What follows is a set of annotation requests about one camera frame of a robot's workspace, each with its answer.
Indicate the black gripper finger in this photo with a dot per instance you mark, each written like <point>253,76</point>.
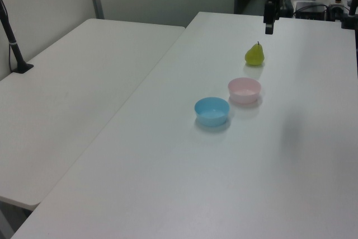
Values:
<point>269,18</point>
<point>277,11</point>

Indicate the green pear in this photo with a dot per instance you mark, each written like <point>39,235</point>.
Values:
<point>254,55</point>

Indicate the pink plastic bowl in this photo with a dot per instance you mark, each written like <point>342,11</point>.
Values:
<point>244,90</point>

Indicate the blue plastic bowl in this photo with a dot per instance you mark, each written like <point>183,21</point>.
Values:
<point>212,111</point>

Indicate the black electronics box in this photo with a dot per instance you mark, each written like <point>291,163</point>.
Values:
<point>310,9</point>

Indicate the black clamp stand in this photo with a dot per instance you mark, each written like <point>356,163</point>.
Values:
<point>350,16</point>

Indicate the black camera pole with clamp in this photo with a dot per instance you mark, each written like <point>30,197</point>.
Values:
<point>12,46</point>

